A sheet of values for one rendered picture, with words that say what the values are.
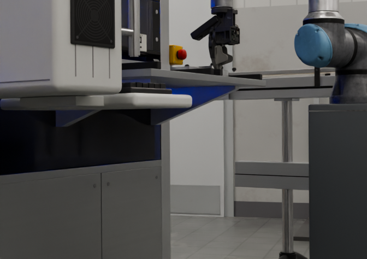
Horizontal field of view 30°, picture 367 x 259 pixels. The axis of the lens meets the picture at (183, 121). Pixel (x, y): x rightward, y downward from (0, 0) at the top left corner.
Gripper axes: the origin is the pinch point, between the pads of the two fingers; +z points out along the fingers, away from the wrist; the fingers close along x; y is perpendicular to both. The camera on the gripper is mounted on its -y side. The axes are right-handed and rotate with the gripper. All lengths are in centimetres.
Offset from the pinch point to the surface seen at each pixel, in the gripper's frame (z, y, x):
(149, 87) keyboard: 10, 27, -80
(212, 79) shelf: 5.0, 13.3, -26.6
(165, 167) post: 34.6, -26.5, 9.5
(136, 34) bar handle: -1, 29, -87
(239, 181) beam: 46, -34, 85
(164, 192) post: 44, -26, 8
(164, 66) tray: 1.0, -0.7, -31.0
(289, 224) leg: 65, -10, 87
